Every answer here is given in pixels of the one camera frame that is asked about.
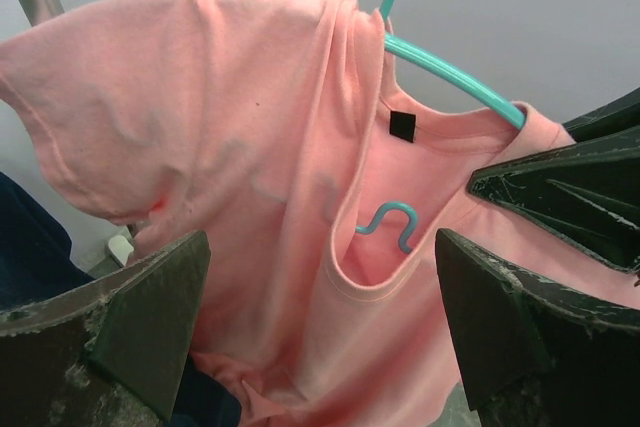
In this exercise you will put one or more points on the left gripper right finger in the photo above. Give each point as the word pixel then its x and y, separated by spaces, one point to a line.
pixel 531 351

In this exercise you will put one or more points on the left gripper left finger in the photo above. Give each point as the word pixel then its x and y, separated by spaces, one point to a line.
pixel 109 353

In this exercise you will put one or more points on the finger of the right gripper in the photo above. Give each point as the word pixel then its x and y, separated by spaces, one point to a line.
pixel 586 194

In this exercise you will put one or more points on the teal blue hanger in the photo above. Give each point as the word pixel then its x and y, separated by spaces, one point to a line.
pixel 455 77

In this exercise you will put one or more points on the pink t shirt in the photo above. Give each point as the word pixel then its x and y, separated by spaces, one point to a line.
pixel 276 127

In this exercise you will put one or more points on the navy blue t shirt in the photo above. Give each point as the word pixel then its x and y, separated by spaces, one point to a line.
pixel 36 265

